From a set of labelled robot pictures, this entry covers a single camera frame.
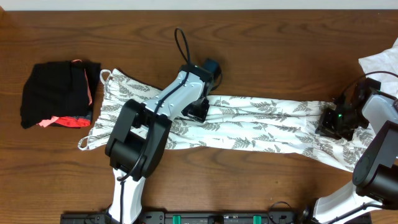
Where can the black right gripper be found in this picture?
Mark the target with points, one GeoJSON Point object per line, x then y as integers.
{"type": "Point", "coordinates": [327, 125]}

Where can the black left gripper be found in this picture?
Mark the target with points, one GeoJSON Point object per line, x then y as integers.
{"type": "Point", "coordinates": [197, 111]}

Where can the white fern print garment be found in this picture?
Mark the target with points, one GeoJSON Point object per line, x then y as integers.
{"type": "Point", "coordinates": [237, 122]}

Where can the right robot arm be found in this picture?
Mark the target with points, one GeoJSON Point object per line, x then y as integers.
{"type": "Point", "coordinates": [374, 182]}

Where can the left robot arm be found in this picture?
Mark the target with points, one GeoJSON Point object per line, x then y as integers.
{"type": "Point", "coordinates": [137, 141]}

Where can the plain white cloth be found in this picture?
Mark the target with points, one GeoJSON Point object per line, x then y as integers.
{"type": "Point", "coordinates": [384, 61]}

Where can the folded black and coral garment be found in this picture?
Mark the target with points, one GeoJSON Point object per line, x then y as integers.
{"type": "Point", "coordinates": [60, 94]}

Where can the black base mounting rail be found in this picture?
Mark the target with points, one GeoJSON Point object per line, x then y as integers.
{"type": "Point", "coordinates": [214, 218]}

